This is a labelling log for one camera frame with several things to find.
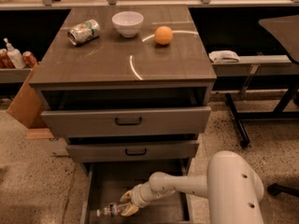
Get top grey drawer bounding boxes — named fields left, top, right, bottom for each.
left=41, top=106, right=211, bottom=137

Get crushed green soda can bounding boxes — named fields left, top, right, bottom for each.
left=67, top=20, right=100, bottom=46

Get clear plastic water bottle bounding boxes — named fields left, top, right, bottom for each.
left=96, top=203, right=130, bottom=217

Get middle grey drawer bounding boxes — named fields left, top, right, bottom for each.
left=66, top=140, right=199, bottom=162

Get orange fruit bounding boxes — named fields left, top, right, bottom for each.
left=154, top=26, right=173, bottom=46

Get white pump bottle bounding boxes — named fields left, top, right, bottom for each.
left=4, top=38, right=26, bottom=69

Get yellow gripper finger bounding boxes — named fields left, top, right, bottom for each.
left=121, top=203, right=139, bottom=217
left=120, top=190, right=132, bottom=203

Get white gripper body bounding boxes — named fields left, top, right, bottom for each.
left=131, top=183, right=156, bottom=208

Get white ceramic bowl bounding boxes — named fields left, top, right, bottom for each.
left=112, top=11, right=144, bottom=37

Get black table leg frame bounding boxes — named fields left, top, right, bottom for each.
left=225, top=81, right=299, bottom=148

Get black chair base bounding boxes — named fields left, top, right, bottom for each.
left=267, top=183, right=299, bottom=198

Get red soda can at edge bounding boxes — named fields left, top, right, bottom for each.
left=0, top=49, right=14, bottom=68

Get grey drawer cabinet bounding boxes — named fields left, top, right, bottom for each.
left=29, top=5, right=218, bottom=173

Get brown cardboard box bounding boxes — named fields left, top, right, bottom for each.
left=7, top=66, right=47, bottom=129

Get folded white cloth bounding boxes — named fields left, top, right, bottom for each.
left=208, top=50, right=240, bottom=63

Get bottom grey drawer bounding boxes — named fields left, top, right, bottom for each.
left=80, top=160, right=193, bottom=224

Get dark side table top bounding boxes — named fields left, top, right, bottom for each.
left=259, top=15, right=299, bottom=64

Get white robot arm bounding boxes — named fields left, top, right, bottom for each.
left=121, top=151, right=264, bottom=224

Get grey drawer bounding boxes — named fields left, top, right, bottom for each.
left=66, top=140, right=199, bottom=162
left=80, top=160, right=193, bottom=224
left=41, top=106, right=211, bottom=137

